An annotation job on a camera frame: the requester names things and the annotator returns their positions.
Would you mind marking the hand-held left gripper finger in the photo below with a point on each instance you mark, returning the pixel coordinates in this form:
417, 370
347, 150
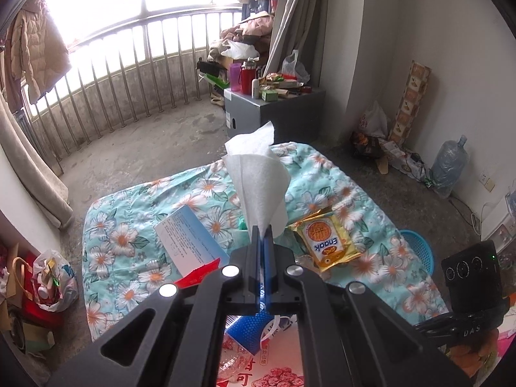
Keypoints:
258, 258
267, 258

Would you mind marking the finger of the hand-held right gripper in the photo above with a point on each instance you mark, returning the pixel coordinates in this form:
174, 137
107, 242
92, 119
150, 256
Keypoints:
437, 326

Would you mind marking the blue plastic basket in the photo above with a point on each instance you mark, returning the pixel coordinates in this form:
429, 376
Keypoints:
421, 250

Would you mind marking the clear bottle with blue label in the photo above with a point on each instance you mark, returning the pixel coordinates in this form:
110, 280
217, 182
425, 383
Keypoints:
250, 328

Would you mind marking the white paper tissue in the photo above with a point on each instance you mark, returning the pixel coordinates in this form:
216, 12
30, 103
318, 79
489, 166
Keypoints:
258, 177

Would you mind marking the red and white snack bag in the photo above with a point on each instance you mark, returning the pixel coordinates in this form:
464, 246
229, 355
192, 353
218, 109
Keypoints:
276, 375

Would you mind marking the orange printed packet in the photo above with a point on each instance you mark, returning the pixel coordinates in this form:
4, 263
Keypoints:
471, 354

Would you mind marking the yellow snack packet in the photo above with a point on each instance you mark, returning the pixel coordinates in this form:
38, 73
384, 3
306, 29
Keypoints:
322, 238

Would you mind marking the white appliance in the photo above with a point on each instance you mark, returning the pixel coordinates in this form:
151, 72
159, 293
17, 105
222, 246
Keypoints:
504, 225

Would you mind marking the red packet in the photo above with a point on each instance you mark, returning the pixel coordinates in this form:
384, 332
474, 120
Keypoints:
197, 276

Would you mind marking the blue and white carton box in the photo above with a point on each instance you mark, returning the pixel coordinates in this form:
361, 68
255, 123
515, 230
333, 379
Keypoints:
185, 238

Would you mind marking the large clear water jug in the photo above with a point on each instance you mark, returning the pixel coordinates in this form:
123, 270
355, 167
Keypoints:
449, 165

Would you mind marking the floral teal blanket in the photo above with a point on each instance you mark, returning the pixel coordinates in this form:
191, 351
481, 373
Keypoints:
129, 250

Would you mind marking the wooden slipper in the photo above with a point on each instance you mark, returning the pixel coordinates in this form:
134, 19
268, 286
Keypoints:
383, 165

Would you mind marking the grey cabinet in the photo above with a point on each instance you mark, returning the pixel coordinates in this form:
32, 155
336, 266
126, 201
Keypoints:
274, 109

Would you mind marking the dark snack bag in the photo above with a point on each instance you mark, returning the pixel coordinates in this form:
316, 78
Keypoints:
367, 143

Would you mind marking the green small box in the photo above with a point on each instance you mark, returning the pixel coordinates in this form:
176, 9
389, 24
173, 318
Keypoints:
269, 95

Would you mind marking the small white bottle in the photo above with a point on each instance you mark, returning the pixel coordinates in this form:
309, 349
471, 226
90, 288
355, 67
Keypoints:
256, 88

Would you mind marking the white plastic bag red print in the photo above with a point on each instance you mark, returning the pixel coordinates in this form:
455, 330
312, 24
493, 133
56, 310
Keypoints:
377, 121

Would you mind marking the red thermos bottle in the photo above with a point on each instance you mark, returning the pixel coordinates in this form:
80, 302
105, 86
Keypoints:
247, 80

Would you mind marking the pink plastic cup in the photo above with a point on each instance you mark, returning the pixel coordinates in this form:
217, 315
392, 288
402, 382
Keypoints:
235, 78

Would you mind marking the patterned cardboard board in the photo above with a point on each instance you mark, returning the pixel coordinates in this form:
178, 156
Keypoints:
411, 100

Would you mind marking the translucent white plastic bag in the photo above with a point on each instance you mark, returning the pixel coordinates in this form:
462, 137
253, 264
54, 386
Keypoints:
296, 68

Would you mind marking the plastic bag with colourful contents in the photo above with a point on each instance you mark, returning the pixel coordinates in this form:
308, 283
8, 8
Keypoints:
56, 282

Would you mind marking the crumpled white plastic bag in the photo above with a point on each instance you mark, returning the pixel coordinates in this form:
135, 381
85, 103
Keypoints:
240, 50

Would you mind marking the pile of clothes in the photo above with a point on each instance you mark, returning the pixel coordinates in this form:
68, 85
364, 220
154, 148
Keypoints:
250, 32

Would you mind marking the red shopping bag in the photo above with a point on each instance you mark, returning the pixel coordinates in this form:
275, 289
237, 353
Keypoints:
36, 314

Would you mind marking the metal balcony railing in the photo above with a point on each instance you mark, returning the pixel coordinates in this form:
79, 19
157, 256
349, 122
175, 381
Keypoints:
121, 68

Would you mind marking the grey curtain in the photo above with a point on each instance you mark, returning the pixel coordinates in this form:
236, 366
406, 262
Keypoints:
296, 16

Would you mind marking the beige curtain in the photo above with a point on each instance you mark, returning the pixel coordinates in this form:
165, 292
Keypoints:
28, 169

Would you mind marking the beige puffer jacket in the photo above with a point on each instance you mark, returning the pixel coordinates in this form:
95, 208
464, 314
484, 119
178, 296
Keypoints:
36, 52

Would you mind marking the white wall socket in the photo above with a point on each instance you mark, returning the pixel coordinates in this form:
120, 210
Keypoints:
488, 182

